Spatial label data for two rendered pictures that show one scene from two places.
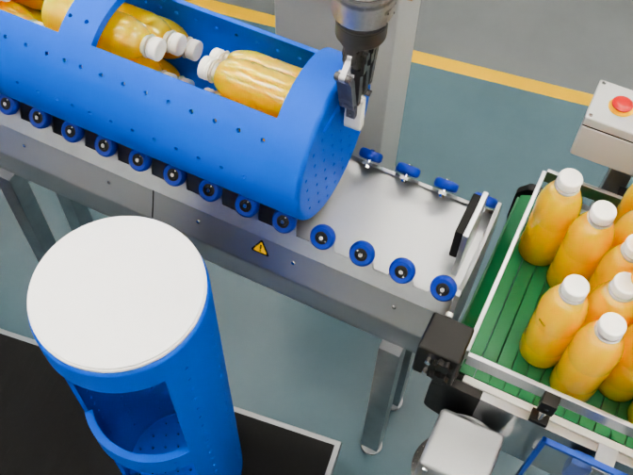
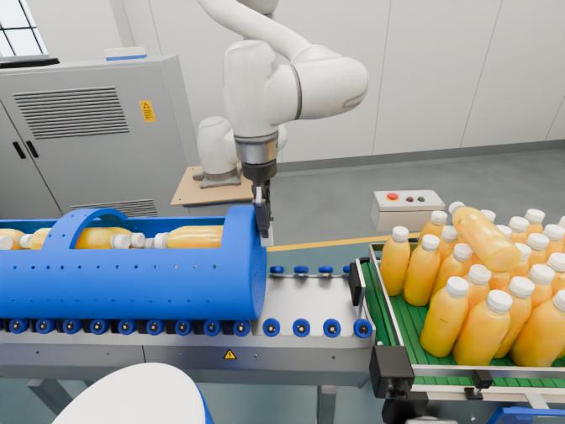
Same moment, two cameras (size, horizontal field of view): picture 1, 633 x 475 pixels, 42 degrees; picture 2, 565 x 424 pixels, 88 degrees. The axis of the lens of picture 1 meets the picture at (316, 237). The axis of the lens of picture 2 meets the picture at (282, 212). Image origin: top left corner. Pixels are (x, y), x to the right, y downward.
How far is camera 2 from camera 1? 0.66 m
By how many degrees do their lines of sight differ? 28
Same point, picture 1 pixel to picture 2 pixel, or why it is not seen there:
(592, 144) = (387, 221)
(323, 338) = (269, 402)
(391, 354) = (330, 394)
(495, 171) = not seen: hidden behind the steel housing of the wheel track
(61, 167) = (69, 357)
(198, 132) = (164, 280)
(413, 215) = (315, 294)
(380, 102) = not seen: hidden behind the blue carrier
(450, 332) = (393, 355)
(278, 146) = (227, 267)
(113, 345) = not seen: outside the picture
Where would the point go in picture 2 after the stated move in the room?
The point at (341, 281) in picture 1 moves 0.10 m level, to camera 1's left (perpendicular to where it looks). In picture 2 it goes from (292, 354) to (255, 370)
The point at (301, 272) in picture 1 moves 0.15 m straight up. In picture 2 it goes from (263, 360) to (257, 324)
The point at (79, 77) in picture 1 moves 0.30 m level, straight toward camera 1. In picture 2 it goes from (62, 275) to (109, 370)
